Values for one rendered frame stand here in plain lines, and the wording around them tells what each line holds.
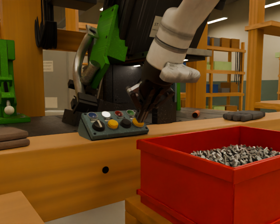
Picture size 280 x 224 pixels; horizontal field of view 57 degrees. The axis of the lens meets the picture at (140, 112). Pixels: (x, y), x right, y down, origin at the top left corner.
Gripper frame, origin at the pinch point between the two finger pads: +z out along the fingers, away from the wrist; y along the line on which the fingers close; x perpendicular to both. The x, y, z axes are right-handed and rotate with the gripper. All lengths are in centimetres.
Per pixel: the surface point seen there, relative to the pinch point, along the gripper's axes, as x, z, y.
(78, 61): -39.3, 8.6, 1.9
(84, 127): -2.3, 4.7, 12.8
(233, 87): -327, 227, -567
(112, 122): -0.1, 1.7, 7.4
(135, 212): 20.1, 5.6, 10.1
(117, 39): -31.7, -4.2, -6.5
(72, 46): -71, 19, -7
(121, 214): -44, 147, -61
